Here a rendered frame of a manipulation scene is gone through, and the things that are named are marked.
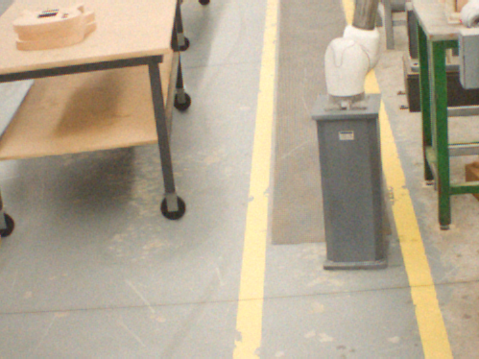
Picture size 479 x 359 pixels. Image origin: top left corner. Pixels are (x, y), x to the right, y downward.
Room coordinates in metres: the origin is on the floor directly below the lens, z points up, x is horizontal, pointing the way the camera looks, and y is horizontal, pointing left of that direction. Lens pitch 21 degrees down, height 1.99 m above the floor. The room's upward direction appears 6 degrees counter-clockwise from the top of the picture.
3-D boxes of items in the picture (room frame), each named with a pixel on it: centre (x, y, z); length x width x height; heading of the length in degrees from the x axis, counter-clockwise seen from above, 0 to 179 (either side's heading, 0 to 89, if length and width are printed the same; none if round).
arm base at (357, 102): (4.00, -0.47, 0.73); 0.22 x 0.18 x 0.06; 167
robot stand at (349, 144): (4.01, -0.47, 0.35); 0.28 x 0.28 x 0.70; 77
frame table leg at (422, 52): (4.72, -0.96, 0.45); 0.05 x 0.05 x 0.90; 85
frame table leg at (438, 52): (4.17, -0.91, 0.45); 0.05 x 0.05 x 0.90; 85
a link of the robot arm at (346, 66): (4.02, -0.48, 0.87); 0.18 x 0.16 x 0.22; 154
